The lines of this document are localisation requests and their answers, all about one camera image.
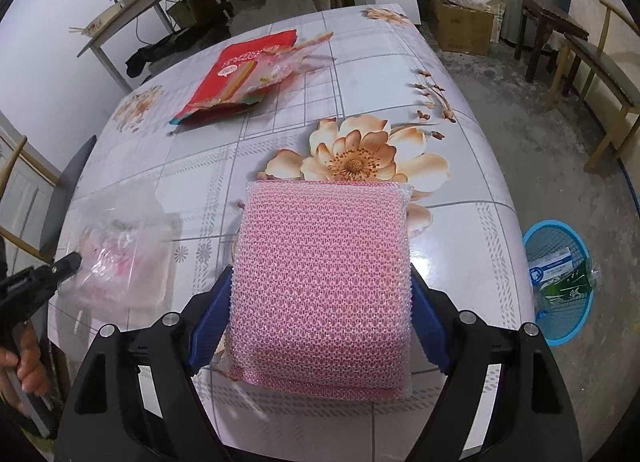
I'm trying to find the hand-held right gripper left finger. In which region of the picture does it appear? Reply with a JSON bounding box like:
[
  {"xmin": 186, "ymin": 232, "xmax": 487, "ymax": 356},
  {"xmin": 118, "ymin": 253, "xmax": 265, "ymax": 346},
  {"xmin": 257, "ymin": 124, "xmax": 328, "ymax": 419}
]
[{"xmin": 55, "ymin": 264, "xmax": 236, "ymax": 462}]

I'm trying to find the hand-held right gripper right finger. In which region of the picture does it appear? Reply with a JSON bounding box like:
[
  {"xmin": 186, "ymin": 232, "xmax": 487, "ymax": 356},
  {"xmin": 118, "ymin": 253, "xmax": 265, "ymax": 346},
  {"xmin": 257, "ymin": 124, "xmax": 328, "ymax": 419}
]
[{"xmin": 407, "ymin": 262, "xmax": 583, "ymax": 462}]

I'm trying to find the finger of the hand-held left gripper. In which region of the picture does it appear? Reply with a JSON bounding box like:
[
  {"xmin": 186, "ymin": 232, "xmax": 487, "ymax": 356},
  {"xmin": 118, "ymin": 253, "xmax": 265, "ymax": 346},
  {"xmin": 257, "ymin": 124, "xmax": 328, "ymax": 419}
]
[{"xmin": 49, "ymin": 251, "xmax": 85, "ymax": 285}]

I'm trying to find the clear plastic bag red print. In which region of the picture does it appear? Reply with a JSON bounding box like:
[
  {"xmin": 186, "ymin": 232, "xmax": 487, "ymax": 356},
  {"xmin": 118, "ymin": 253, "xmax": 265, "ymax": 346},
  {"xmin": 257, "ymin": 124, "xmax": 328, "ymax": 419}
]
[{"xmin": 62, "ymin": 181, "xmax": 183, "ymax": 315}]

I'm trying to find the pink mesh sponge pack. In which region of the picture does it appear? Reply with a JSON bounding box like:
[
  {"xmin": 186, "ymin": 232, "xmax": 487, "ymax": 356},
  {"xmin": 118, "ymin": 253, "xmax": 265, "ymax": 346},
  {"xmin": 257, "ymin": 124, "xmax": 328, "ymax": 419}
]
[{"xmin": 222, "ymin": 179, "xmax": 416, "ymax": 400}]

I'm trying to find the blue plastic basket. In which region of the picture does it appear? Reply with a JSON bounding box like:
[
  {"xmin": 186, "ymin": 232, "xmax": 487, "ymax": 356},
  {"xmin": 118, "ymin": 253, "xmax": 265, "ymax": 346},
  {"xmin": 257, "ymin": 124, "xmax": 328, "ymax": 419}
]
[{"xmin": 522, "ymin": 219, "xmax": 596, "ymax": 348}]

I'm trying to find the blue toothpaste box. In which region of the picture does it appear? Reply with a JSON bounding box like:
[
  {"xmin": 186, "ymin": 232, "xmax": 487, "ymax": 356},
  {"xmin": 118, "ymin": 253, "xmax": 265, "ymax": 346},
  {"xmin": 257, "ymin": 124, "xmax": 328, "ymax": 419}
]
[{"xmin": 529, "ymin": 246, "xmax": 576, "ymax": 285}]

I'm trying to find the green plastic bottle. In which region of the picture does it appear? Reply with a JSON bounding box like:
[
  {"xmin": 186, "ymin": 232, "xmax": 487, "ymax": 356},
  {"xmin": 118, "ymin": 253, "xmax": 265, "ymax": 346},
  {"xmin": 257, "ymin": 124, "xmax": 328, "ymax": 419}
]
[{"xmin": 532, "ymin": 262, "xmax": 601, "ymax": 323}]

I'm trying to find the red snack packet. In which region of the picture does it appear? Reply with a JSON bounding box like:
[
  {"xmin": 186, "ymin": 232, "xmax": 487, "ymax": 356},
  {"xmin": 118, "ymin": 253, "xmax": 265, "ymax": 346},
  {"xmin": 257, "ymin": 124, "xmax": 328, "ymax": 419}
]
[{"xmin": 169, "ymin": 28, "xmax": 298, "ymax": 129}]

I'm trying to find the person's left hand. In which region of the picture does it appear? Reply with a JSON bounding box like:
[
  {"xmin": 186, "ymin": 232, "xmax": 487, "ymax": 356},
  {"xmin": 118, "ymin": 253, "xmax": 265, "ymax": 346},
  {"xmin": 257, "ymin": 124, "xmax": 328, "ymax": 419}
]
[{"xmin": 0, "ymin": 324, "xmax": 52, "ymax": 415}]

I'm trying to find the black seat chair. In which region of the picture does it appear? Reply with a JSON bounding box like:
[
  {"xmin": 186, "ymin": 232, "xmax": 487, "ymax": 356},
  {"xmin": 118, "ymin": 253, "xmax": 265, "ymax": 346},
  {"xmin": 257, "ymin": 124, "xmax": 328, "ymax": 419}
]
[{"xmin": 0, "ymin": 134, "xmax": 98, "ymax": 263}]

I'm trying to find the floral tablecloth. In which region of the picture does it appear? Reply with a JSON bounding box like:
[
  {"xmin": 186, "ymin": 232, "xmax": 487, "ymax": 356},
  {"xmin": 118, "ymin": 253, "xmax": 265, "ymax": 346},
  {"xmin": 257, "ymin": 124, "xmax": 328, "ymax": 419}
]
[{"xmin": 47, "ymin": 4, "xmax": 533, "ymax": 462}]

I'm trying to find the black cloth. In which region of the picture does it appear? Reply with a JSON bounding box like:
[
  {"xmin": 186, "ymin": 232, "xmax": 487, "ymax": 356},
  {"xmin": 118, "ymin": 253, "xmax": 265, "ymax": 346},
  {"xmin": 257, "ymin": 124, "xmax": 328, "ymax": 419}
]
[{"xmin": 125, "ymin": 32, "xmax": 201, "ymax": 78}]

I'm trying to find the floral ceramic bowl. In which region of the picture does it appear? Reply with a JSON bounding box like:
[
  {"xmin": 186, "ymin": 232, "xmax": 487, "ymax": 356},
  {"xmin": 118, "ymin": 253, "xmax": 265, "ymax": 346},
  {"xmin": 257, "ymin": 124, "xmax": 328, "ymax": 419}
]
[{"xmin": 82, "ymin": 7, "xmax": 121, "ymax": 38}]

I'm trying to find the grey side table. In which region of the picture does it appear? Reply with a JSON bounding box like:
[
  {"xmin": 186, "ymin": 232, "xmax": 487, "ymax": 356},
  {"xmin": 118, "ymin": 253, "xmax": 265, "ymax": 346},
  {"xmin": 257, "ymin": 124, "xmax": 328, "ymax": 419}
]
[{"xmin": 77, "ymin": 0, "xmax": 361, "ymax": 93}]

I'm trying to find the small brown cardboard box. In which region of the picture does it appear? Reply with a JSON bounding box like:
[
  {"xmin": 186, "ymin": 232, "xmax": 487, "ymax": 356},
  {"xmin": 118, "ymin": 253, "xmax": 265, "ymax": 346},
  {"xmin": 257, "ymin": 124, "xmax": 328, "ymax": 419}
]
[{"xmin": 167, "ymin": 0, "xmax": 231, "ymax": 30}]

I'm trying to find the large cardboard box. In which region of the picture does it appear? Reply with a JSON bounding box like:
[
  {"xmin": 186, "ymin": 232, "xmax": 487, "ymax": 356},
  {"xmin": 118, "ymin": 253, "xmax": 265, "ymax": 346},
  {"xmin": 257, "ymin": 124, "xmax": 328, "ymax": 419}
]
[{"xmin": 430, "ymin": 0, "xmax": 496, "ymax": 55}]

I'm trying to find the dark wooden stool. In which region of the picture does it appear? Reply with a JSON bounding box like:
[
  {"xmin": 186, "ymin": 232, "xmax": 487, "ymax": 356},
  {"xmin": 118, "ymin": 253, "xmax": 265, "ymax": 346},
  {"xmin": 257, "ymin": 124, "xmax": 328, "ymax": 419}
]
[{"xmin": 515, "ymin": 0, "xmax": 590, "ymax": 83}]

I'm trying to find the white sack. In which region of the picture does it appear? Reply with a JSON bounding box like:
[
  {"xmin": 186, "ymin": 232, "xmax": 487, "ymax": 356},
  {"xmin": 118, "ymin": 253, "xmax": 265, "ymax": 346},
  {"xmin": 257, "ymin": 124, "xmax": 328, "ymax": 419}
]
[{"xmin": 232, "ymin": 0, "xmax": 351, "ymax": 38}]

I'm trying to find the wooden frame chair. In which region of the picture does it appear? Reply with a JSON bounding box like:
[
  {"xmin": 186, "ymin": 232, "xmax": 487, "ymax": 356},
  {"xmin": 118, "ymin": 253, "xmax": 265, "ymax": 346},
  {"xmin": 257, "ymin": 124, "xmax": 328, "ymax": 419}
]
[{"xmin": 545, "ymin": 0, "xmax": 640, "ymax": 173}]

